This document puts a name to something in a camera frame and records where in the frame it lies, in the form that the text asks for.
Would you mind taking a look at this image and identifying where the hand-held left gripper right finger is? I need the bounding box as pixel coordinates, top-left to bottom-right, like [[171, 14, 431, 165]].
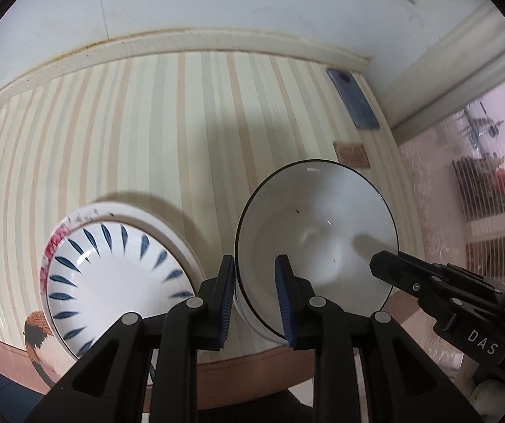
[[275, 255, 461, 423]]

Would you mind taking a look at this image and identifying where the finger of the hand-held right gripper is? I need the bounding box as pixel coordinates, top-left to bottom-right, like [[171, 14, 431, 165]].
[[369, 250, 505, 314]]

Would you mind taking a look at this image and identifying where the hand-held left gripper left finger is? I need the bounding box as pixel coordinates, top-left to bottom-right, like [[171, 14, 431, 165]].
[[27, 255, 236, 423]]

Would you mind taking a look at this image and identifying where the white bowl dark rim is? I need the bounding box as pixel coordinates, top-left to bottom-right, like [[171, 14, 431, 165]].
[[234, 291, 292, 346], [234, 159, 398, 341]]

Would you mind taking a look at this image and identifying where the plain white plate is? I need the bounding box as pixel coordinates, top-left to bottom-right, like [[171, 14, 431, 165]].
[[58, 203, 201, 300]]

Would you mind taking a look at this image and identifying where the white plate blue leaf pattern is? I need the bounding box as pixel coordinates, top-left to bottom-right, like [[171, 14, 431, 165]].
[[46, 218, 198, 360]]

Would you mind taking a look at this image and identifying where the white plate pink floral print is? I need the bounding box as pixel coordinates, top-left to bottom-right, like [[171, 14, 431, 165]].
[[38, 211, 103, 294]]

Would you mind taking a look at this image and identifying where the patterned glass sliding door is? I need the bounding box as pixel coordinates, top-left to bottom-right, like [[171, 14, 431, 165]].
[[393, 70, 505, 375]]

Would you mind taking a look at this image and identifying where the brown card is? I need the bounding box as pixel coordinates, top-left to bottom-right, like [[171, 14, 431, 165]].
[[334, 142, 371, 169]]

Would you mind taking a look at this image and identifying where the blue smartphone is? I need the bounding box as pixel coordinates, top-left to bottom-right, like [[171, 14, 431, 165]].
[[326, 67, 381, 131]]

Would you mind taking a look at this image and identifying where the striped pink cat-print mat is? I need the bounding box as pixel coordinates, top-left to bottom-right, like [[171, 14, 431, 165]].
[[0, 50, 429, 411]]

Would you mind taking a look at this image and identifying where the beige door frame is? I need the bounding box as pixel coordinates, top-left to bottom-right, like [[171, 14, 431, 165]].
[[367, 0, 505, 138]]

